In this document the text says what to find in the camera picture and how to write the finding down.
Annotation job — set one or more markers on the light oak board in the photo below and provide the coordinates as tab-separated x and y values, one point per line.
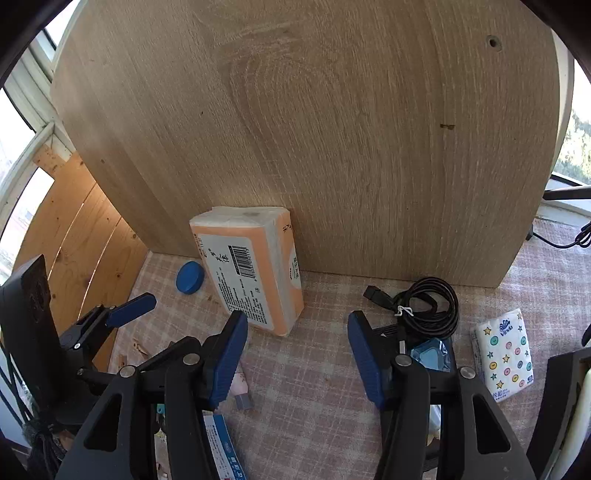
323	138

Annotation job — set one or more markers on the wooden clothespin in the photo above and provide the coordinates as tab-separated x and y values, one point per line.
138	347
124	361

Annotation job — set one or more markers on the blue round lid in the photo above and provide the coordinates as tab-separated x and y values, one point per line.
189	277

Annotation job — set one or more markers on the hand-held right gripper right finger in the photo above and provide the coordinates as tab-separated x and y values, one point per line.
367	364

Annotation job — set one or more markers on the small patterned tissue pack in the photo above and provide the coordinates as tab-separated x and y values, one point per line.
503	355

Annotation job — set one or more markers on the orange tissue pack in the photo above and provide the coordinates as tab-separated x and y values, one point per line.
249	286

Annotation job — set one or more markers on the pine wood panel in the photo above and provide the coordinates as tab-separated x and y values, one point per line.
78	230

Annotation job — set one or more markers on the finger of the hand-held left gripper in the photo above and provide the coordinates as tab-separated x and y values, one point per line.
131	307

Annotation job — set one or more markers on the pink checked desktop cloth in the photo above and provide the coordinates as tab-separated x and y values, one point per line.
314	392

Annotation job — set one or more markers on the blue translucent plastic piece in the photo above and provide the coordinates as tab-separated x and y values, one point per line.
427	354

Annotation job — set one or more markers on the red white small packet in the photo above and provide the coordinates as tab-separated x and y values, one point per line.
241	383

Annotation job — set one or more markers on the blue white box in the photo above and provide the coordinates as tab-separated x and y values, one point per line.
226	450

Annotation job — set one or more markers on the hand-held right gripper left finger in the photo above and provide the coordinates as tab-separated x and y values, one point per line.
228	364

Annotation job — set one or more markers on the black wet wipes pack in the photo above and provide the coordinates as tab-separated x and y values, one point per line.
450	360

